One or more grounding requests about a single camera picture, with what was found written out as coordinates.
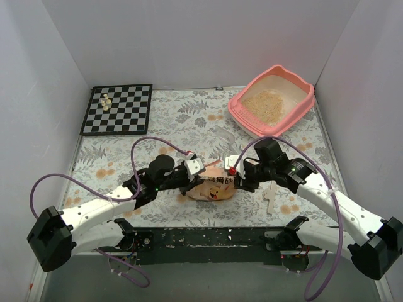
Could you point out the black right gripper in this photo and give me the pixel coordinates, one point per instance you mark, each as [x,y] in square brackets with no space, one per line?
[240,181]

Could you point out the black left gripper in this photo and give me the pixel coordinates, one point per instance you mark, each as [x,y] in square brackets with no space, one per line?
[182,178]

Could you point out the pink litter bag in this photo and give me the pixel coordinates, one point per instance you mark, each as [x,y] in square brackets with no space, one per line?
[216,186]

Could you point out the beige bag clip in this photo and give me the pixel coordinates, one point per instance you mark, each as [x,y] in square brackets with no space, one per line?
[269,195]

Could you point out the clear plastic scoop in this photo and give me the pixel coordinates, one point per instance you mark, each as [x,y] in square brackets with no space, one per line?
[230,147]

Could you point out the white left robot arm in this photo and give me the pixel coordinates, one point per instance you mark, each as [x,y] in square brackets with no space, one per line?
[57,235]

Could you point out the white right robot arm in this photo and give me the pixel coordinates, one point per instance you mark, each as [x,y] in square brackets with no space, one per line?
[372,243]

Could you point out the pink litter box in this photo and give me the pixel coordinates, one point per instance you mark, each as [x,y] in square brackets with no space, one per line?
[272,102]

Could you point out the floral table mat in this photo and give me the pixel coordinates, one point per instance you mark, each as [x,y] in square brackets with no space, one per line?
[182,120]

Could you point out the black white chessboard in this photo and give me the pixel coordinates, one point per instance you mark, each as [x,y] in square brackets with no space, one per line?
[128,115]

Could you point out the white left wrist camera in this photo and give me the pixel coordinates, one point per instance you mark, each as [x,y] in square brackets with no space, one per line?
[194,165]

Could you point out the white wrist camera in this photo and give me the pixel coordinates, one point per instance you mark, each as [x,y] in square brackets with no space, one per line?
[194,165]
[234,166]

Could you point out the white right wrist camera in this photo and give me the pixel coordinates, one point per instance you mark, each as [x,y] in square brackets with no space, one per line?
[234,166]

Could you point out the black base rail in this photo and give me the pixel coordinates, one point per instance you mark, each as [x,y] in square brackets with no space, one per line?
[211,245]

